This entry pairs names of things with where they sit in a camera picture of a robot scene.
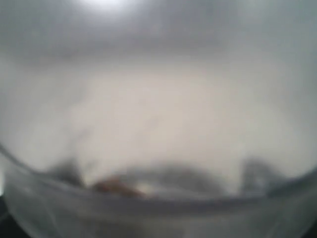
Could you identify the clear plastic shaker bottle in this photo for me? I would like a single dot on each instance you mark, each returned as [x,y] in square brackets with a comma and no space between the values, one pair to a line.
[159,118]

